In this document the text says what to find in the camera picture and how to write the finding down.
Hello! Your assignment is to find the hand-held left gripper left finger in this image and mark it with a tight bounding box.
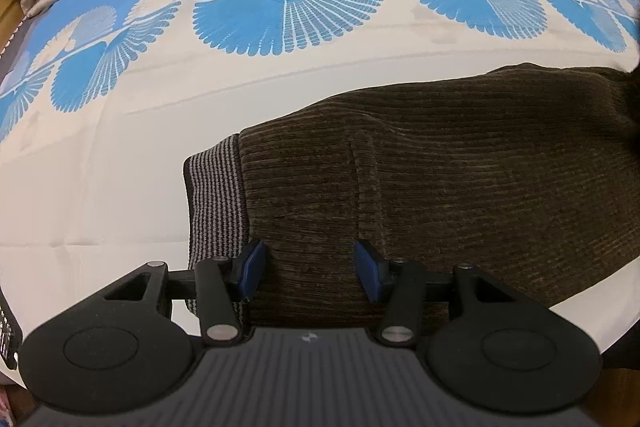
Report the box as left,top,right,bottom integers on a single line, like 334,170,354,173
104,239,268,350

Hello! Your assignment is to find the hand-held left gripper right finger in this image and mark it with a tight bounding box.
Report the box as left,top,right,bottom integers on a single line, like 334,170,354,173
352,238,527,350

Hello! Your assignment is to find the dark brown knit sweater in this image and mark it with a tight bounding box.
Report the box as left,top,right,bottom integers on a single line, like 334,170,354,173
182,63,640,332

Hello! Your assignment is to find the blue white printed bed sheet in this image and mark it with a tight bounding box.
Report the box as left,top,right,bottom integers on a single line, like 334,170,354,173
0,0,640,388

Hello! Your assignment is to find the black printed strip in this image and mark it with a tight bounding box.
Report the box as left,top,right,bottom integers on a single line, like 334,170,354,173
0,284,23,370

